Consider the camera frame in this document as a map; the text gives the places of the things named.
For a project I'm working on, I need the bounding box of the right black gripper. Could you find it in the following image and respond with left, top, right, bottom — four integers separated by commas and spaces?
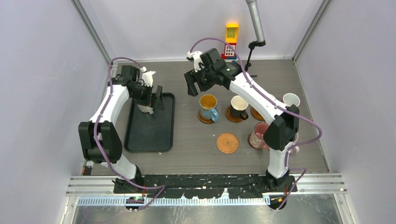
184, 65, 215, 97

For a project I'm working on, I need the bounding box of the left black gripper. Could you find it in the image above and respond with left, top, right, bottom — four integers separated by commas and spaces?
130, 83, 163, 110

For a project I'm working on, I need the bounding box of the white floral mug orange inside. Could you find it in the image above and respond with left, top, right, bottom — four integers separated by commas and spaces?
138, 105, 154, 114

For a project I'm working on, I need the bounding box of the black plastic tray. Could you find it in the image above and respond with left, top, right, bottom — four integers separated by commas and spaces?
124, 92, 175, 152

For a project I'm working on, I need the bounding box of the blue mug orange inside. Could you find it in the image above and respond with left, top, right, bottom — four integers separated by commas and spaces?
199, 94, 219, 123

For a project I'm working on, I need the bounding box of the brown wooden coaster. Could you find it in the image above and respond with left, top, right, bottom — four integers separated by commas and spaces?
251, 107, 265, 121
198, 110, 214, 124
225, 105, 243, 123

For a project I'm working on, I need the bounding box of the cream white mug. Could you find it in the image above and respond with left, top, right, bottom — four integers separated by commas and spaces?
230, 95, 249, 120

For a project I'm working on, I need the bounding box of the black tripod microphone stand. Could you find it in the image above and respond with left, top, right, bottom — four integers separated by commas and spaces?
244, 41, 266, 72

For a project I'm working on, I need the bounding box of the woven rattan coaster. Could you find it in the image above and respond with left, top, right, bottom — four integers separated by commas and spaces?
216, 133, 239, 154

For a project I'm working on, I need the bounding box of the pink mug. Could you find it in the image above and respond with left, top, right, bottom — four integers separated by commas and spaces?
248, 122, 269, 151

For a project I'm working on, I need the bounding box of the white mug terracotta handle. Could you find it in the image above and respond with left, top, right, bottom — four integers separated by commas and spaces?
283, 93, 301, 107

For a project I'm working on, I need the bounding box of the lilac mug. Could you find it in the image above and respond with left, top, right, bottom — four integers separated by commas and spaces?
289, 133, 300, 154

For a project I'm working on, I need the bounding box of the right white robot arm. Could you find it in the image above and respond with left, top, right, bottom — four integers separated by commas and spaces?
184, 48, 299, 192

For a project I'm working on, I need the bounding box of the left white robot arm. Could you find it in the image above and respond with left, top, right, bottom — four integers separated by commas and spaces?
78, 66, 164, 193

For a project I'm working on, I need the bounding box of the dark walnut coaster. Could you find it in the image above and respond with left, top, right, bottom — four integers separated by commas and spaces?
247, 136, 256, 149

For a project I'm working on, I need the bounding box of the toy block tower on wheels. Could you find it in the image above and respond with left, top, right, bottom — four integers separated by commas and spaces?
221, 23, 239, 60

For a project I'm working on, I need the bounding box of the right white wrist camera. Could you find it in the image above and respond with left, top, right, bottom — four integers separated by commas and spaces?
186, 51, 205, 73

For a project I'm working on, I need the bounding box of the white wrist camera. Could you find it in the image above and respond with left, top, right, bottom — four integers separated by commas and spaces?
140, 66, 156, 87
186, 51, 205, 73

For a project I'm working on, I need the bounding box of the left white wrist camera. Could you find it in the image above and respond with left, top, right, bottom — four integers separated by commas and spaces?
140, 66, 156, 87

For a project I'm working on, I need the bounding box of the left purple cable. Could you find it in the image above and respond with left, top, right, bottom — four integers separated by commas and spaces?
92, 56, 166, 211

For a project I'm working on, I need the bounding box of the purple cable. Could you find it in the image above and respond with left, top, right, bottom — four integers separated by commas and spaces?
92, 56, 166, 211
189, 37, 323, 211

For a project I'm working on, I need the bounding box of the aluminium front rail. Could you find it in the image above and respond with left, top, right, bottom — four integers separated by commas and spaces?
66, 174, 347, 207

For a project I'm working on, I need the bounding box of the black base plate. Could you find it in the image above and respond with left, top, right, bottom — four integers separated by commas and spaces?
113, 174, 297, 199

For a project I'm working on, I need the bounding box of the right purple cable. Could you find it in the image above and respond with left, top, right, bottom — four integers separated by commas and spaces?
189, 37, 323, 211

